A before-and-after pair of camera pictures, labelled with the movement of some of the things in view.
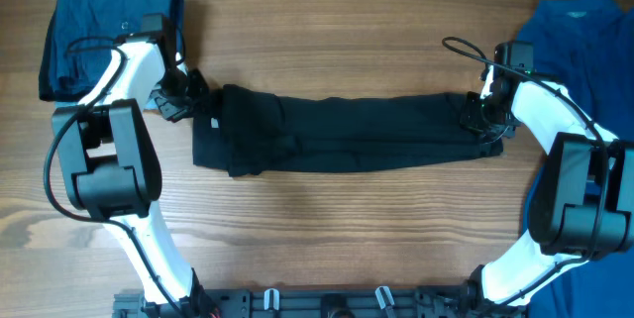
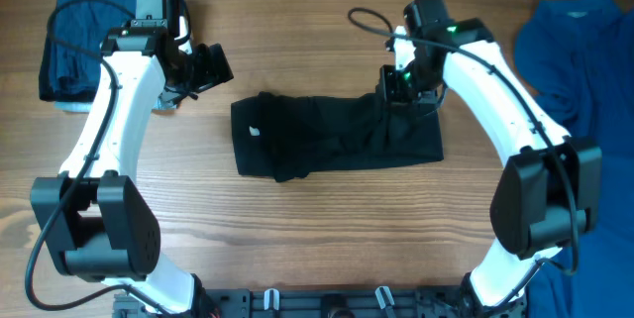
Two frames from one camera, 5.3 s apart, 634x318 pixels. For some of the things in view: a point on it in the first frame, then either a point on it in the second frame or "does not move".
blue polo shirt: x=583 y=45 does not move
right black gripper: x=469 y=119 → x=392 y=94
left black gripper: x=174 y=113 → x=214 y=70
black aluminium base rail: x=324 y=302 does not move
